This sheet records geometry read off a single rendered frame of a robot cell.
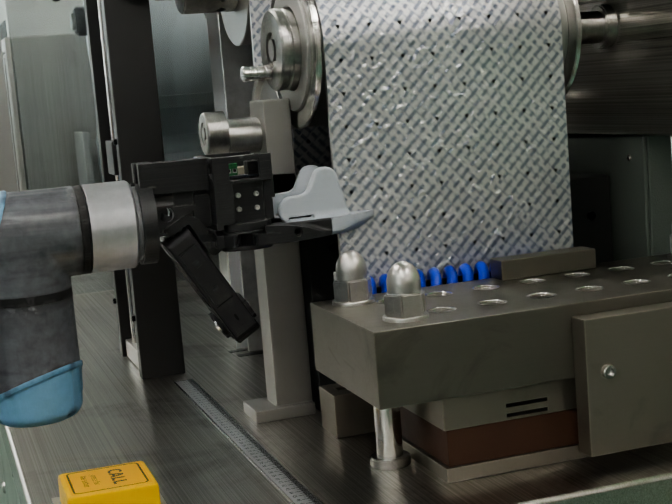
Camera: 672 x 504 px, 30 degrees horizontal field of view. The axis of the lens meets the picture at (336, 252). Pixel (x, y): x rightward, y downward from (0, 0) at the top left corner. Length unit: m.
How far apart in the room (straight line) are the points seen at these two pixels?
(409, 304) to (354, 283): 0.10
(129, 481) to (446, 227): 0.38
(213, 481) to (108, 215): 0.23
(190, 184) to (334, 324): 0.17
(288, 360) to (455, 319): 0.29
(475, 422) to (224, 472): 0.22
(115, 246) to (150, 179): 0.07
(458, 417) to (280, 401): 0.28
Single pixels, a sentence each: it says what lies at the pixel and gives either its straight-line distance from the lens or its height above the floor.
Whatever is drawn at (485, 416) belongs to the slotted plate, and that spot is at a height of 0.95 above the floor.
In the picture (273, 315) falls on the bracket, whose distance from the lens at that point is 1.20.
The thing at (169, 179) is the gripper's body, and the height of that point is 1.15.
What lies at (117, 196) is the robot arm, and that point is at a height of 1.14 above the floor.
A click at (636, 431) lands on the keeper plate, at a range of 1.03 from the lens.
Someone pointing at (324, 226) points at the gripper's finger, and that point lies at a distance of 1.09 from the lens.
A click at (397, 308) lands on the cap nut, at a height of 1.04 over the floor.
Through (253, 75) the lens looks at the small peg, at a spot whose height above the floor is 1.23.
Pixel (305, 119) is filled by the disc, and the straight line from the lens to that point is 1.15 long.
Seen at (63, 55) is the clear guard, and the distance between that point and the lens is 2.11.
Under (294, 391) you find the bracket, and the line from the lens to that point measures 1.22.
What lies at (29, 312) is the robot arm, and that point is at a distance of 1.04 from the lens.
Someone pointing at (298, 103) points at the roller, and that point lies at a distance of 1.16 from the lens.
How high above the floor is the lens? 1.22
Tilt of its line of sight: 8 degrees down
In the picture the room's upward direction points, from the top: 5 degrees counter-clockwise
